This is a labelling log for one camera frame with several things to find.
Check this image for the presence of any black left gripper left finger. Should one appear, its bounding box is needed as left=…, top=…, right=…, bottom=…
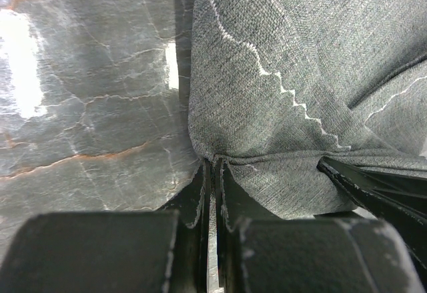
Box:
left=1, top=163, right=210, bottom=292

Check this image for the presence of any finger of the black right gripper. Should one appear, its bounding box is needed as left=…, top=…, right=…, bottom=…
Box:
left=316, top=158, right=427, bottom=270

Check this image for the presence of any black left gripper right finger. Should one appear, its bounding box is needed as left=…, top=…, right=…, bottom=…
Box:
left=216, top=162, right=421, bottom=292

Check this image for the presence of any grey-green cloth napkin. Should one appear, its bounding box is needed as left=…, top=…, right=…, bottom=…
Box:
left=188, top=0, right=426, bottom=219

